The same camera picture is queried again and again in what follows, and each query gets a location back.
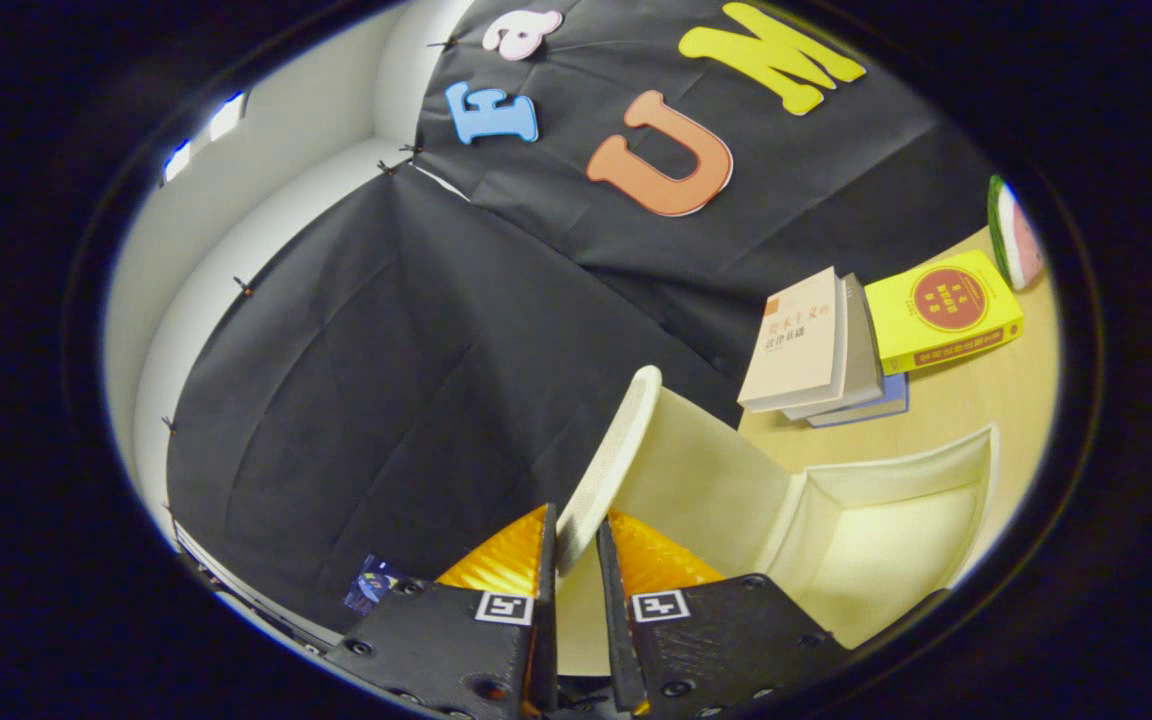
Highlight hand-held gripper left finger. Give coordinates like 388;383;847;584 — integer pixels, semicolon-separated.
324;503;559;720

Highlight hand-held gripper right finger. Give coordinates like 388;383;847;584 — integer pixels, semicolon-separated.
594;508;852;720

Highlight beige fabric storage box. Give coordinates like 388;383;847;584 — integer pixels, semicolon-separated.
554;365;999;676

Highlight blue printed box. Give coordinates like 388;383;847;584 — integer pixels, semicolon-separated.
344;555;409;616

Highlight black backdrop cloth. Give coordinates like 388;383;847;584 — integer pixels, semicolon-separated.
164;0;997;633

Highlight blue book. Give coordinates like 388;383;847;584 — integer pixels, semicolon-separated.
806;372;909;429

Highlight grey book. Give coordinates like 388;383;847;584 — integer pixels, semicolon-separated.
784;275;885;421

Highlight yellow book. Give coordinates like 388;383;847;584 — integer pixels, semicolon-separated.
864;250;1025;376

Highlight watermelon slice plush toy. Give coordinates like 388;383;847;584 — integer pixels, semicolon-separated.
986;175;1045;291

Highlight ceiling light panel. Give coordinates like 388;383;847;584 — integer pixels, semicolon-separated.
161;90;247;186

